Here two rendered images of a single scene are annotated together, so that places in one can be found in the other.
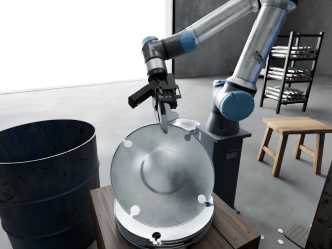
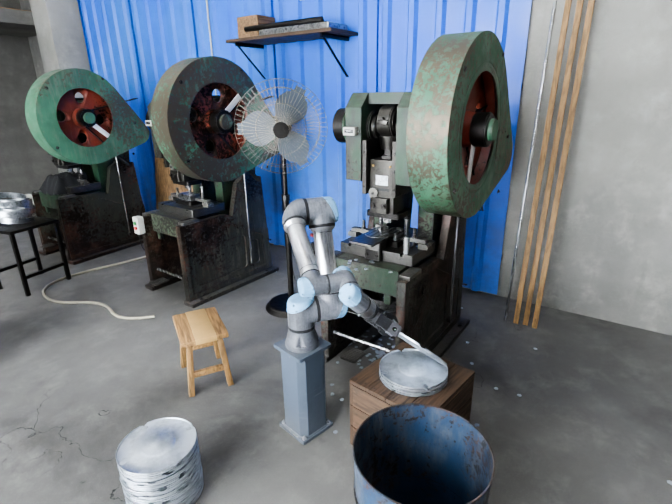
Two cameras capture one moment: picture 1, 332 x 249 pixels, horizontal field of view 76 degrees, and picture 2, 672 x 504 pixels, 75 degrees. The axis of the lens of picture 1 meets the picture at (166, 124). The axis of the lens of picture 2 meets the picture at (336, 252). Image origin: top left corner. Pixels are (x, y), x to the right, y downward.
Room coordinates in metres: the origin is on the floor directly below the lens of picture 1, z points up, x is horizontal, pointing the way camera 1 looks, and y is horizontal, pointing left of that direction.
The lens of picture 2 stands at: (1.38, 1.39, 1.50)
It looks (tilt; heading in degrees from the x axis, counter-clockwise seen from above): 20 degrees down; 249
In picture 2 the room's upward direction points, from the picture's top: 1 degrees counter-clockwise
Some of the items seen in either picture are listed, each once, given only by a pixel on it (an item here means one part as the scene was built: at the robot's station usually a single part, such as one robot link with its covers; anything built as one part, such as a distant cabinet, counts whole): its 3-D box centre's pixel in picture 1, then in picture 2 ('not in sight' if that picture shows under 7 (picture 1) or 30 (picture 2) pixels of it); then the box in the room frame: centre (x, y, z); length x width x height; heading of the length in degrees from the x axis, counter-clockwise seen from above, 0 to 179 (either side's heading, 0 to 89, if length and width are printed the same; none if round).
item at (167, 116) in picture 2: not in sight; (225, 175); (0.94, -2.35, 0.87); 1.53 x 0.99 x 1.74; 32
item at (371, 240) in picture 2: not in sight; (372, 247); (0.42, -0.62, 0.72); 0.25 x 0.14 x 0.14; 34
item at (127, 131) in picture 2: not in sight; (103, 162); (1.99, -3.78, 0.87); 1.53 x 0.99 x 1.74; 37
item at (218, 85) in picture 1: (226, 94); (302, 310); (0.92, -0.26, 0.62); 0.13 x 0.12 x 0.14; 178
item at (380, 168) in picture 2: not in sight; (385, 184); (0.31, -0.69, 1.04); 0.17 x 0.15 x 0.30; 34
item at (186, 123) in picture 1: (181, 124); (157, 444); (1.56, -0.12, 0.24); 0.29 x 0.29 x 0.01
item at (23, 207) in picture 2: not in sight; (21, 239); (2.60, -2.80, 0.40); 0.45 x 0.40 x 0.79; 136
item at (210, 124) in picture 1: (223, 119); (301, 333); (0.93, -0.26, 0.50); 0.15 x 0.15 x 0.10
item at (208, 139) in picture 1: (218, 170); (304, 386); (0.93, -0.26, 0.23); 0.19 x 0.19 x 0.45; 23
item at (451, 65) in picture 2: not in sight; (461, 127); (0.00, -0.50, 1.33); 1.03 x 0.28 x 0.82; 34
